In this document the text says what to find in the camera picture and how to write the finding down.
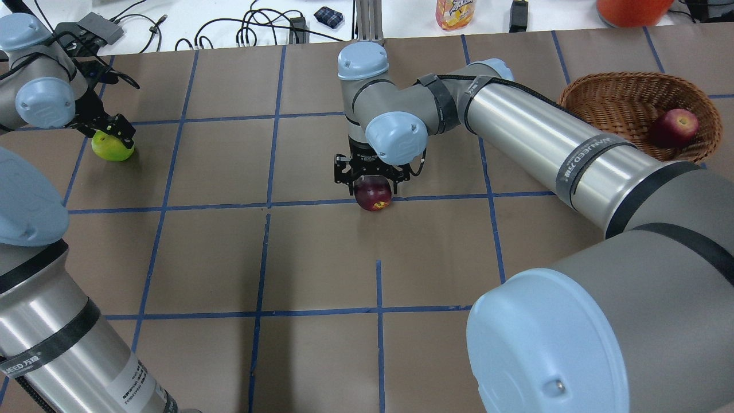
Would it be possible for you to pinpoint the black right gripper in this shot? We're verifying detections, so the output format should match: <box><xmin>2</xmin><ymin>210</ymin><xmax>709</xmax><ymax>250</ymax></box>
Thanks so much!
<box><xmin>334</xmin><ymin>138</ymin><xmax>412</xmax><ymax>195</ymax></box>

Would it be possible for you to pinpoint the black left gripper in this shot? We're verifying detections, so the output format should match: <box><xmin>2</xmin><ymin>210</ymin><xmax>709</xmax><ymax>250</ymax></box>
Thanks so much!
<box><xmin>69</xmin><ymin>74</ymin><xmax>136</xmax><ymax>149</ymax></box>

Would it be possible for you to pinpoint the green apple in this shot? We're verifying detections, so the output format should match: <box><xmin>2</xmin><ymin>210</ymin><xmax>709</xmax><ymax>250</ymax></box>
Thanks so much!
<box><xmin>91</xmin><ymin>131</ymin><xmax>135</xmax><ymax>162</ymax></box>

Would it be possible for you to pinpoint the dark red apple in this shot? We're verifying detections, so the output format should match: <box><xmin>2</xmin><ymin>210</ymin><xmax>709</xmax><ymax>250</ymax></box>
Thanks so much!
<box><xmin>354</xmin><ymin>176</ymin><xmax>393</xmax><ymax>212</ymax></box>

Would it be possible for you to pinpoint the red yellow apple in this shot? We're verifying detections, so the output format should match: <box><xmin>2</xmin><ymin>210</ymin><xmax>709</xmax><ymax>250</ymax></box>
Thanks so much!
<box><xmin>649</xmin><ymin>109</ymin><xmax>700</xmax><ymax>148</ymax></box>

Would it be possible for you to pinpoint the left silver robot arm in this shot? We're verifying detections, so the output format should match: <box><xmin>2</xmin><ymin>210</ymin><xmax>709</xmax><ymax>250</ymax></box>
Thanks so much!
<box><xmin>1</xmin><ymin>1</ymin><xmax>183</xmax><ymax>412</ymax></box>

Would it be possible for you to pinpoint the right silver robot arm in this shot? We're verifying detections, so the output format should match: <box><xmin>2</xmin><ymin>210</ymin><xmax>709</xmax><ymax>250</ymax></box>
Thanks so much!
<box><xmin>337</xmin><ymin>41</ymin><xmax>733</xmax><ymax>412</ymax></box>

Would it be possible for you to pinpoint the woven wicker basket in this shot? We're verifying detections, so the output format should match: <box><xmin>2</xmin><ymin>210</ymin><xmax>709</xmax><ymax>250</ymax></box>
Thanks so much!
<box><xmin>558</xmin><ymin>72</ymin><xmax>723</xmax><ymax>163</ymax></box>

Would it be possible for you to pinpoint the grey usb hub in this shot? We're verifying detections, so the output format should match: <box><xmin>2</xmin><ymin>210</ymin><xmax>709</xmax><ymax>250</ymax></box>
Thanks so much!
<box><xmin>77</xmin><ymin>11</ymin><xmax>124</xmax><ymax>45</ymax></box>

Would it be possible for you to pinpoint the dark blue small pouch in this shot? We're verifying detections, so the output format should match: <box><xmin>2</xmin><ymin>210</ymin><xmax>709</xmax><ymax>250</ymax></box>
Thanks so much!
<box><xmin>314</xmin><ymin>7</ymin><xmax>344</xmax><ymax>29</ymax></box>

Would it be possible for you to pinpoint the orange drink bottle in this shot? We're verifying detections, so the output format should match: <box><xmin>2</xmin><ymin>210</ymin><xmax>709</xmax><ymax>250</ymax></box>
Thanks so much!
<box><xmin>435</xmin><ymin>0</ymin><xmax>477</xmax><ymax>31</ymax></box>

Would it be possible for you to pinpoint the black power adapter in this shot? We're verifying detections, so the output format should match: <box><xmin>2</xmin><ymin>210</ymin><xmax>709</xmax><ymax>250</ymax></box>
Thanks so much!
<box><xmin>508</xmin><ymin>0</ymin><xmax>529</xmax><ymax>33</ymax></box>

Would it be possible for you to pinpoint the orange round object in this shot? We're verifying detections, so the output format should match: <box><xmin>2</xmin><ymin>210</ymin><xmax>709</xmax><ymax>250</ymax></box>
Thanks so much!
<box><xmin>595</xmin><ymin>1</ymin><xmax>674</xmax><ymax>27</ymax></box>

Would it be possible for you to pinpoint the aluminium frame post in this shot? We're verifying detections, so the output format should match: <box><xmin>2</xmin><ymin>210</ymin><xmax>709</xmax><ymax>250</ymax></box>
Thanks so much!
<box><xmin>352</xmin><ymin>0</ymin><xmax>385</xmax><ymax>45</ymax></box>

